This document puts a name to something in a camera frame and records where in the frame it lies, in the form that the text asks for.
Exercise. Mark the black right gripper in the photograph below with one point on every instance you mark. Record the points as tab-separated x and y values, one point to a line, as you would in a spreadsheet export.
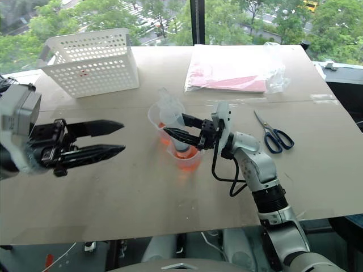
209	135

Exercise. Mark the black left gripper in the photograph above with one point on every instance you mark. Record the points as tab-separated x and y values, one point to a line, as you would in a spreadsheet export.
49	141

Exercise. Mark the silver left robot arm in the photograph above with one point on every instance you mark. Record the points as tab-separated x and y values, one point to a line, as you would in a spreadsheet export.
12	163

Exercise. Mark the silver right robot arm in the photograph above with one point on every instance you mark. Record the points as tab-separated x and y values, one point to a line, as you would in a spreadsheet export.
262	170

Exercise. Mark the clear cup with red liquid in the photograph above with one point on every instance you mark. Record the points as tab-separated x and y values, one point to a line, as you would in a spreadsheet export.
154	116
187	163

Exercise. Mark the pink paper stack in sleeve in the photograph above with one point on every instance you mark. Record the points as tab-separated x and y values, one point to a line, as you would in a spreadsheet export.
227	73

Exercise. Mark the white perforated plastic basket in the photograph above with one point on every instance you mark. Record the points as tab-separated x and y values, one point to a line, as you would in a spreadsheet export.
93	68

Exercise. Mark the clear crumpled plastic bag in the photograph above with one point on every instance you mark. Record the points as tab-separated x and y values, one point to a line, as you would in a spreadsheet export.
276	76

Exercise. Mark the grey rounded shape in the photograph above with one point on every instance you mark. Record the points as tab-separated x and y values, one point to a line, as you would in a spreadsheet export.
160	248
238	249

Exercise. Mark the small red object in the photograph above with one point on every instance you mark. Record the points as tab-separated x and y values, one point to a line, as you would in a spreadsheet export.
49	260

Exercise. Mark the clear tape strip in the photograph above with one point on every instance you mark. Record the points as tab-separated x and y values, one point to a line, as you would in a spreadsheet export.
323	98

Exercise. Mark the grey robot torso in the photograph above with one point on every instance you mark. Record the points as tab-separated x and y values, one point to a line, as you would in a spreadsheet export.
175	266

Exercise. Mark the small black round knob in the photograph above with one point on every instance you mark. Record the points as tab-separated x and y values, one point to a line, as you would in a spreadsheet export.
305	43

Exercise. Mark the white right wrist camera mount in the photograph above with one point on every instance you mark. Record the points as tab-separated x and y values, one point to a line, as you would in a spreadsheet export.
225	122

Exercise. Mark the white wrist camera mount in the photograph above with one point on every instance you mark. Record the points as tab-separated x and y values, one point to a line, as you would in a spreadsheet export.
21	109
225	122

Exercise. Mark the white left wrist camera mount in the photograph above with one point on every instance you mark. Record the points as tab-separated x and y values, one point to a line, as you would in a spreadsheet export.
21	109

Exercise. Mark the black window frame post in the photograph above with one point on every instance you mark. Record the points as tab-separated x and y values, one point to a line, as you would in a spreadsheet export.
197	21

